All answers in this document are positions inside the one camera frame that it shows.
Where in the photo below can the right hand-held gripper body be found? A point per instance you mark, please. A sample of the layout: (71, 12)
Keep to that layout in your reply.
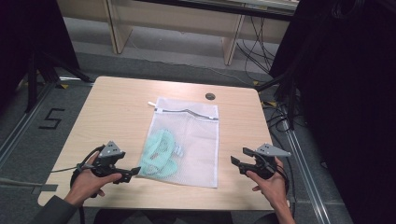
(264, 161)

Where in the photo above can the white mesh laundry bag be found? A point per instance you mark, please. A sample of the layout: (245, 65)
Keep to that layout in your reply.
(196, 149)

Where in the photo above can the grey tape strip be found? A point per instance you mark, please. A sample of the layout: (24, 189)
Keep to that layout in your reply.
(45, 188)

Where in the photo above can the black metal stand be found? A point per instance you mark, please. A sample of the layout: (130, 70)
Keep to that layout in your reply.
(288, 93)

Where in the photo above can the mint green underwear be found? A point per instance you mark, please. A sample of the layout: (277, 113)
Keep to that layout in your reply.
(157, 155)

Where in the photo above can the light wooden desk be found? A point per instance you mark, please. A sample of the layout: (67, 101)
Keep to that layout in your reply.
(174, 21)

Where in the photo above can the person's left hand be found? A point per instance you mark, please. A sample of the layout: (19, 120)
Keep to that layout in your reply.
(90, 183)

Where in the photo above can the black tripod stand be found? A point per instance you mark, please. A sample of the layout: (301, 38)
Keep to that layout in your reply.
(40, 74)

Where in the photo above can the black curtain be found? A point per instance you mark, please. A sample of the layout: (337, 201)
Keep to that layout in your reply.
(348, 93)
(31, 37)

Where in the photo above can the aluminium floor rail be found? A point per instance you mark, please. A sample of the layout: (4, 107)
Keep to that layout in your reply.
(306, 174)
(21, 124)

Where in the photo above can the person's right hand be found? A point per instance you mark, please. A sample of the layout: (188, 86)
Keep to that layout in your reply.
(269, 188)

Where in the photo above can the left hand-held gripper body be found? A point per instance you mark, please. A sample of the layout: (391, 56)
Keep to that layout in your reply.
(107, 155)

